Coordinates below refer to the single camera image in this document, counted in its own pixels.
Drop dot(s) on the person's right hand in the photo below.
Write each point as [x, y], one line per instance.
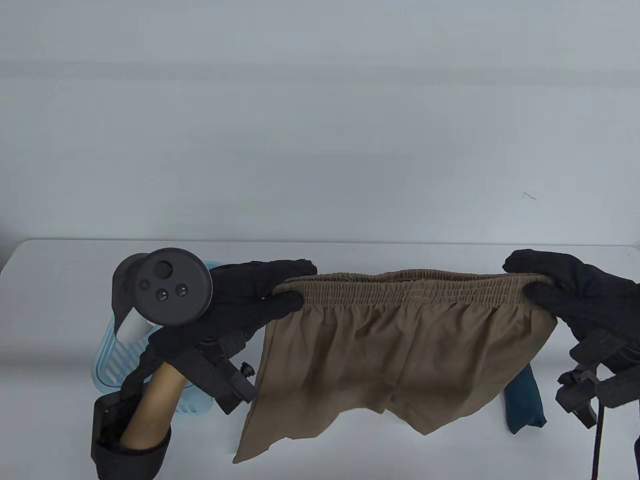
[585, 295]

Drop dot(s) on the dark teal shorts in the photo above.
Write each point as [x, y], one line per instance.
[525, 400]

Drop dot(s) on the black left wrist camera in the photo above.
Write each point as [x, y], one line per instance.
[225, 375]

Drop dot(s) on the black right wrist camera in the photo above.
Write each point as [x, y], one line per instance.
[595, 380]

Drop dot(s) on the brown garment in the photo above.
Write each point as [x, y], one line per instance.
[390, 350]

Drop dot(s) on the person's left hand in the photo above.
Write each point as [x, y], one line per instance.
[240, 300]

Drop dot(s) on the dark grey left hand controller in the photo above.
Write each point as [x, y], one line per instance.
[170, 287]

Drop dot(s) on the light blue plastic basket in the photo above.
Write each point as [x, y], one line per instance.
[112, 365]

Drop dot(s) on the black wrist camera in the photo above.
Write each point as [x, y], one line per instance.
[225, 375]
[595, 380]

